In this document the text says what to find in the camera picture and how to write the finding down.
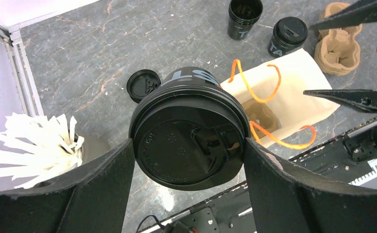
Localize paper takeout bag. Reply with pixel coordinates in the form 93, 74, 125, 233
221, 49, 339, 150

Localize single cardboard cup carrier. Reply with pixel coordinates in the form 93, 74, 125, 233
242, 99, 281, 133

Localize black cup lid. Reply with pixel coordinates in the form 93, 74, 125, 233
129, 84, 250, 191
273, 17, 308, 48

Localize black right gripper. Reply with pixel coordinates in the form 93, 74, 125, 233
303, 0, 377, 113

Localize stack of black lids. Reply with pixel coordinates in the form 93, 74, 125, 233
126, 69, 161, 103

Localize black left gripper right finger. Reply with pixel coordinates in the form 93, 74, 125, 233
244, 138, 377, 233

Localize single black coffee cup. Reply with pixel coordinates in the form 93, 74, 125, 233
267, 36, 293, 58

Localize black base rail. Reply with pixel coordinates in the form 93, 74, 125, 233
146, 118, 377, 233

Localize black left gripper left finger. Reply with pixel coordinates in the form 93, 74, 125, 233
0, 139, 135, 233

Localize stack of black cups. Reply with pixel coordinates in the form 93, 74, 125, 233
227, 0, 263, 40

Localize white straws in cup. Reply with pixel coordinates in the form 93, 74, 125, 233
0, 112, 110, 190

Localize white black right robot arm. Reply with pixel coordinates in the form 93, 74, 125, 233
303, 0, 377, 162

